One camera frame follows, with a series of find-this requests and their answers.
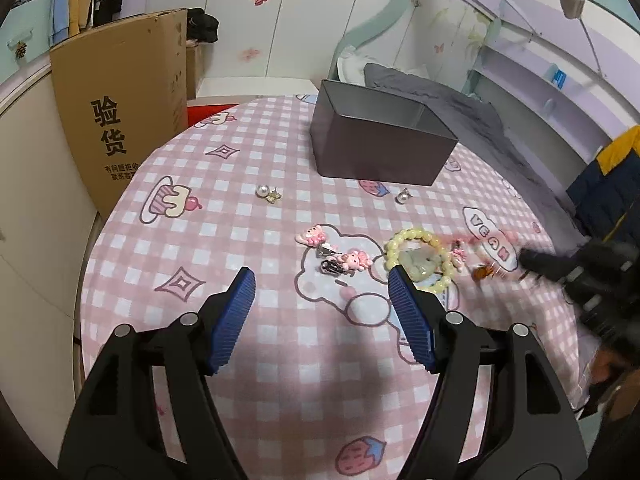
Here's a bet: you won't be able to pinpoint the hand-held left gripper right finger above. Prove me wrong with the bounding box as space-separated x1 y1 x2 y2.
387 265 590 480

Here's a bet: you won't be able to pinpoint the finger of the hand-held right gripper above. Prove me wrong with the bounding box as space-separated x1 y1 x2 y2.
519 249 577 283

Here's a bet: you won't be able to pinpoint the low white cabinet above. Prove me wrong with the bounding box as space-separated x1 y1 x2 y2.
0 67 102 411

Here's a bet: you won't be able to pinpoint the teal bunk bed frame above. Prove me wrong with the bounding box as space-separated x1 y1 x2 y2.
340 0 613 61

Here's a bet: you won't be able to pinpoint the purple wall shelves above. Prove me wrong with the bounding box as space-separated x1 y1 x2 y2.
472 20 640 163

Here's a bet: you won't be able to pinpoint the large cardboard box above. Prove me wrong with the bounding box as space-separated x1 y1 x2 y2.
49 8 190 216

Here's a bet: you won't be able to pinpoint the pink cartoon hair clip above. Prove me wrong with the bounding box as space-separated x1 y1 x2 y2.
320 248 372 275
295 226 340 260

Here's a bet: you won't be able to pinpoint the white step board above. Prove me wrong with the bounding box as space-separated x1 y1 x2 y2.
197 77 315 102

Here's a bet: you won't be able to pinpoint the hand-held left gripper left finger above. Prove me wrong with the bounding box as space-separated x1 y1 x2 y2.
57 266 257 480

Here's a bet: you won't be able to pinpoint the grey blanket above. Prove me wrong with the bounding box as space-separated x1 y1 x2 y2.
364 62 592 252

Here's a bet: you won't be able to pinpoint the black clothes heap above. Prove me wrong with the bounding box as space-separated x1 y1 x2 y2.
186 8 220 44

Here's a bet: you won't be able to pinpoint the light blue hanging garment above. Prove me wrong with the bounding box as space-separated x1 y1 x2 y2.
49 0 76 45

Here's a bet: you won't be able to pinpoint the white wardrobe doors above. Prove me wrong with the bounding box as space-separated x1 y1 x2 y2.
120 0 416 83

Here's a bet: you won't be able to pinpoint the dark metal tin box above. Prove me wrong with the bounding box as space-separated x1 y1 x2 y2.
308 79 459 187

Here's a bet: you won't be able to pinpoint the yellow bead bracelet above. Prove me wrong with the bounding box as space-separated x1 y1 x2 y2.
384 227 460 292

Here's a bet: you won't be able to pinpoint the white pillow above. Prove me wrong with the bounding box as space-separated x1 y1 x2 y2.
336 49 375 87

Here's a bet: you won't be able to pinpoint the red mat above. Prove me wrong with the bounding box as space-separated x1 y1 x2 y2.
186 104 242 127

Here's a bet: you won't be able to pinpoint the pale green jade pendant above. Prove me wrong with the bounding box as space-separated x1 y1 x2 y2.
398 250 453 281

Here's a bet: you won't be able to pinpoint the small cardboard box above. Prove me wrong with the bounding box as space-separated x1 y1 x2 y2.
186 42 207 101

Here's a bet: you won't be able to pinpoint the navy and yellow jacket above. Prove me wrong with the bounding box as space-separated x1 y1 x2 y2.
565 125 640 247

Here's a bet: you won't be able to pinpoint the teal drawer cabinet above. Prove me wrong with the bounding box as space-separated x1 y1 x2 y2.
0 2 57 80

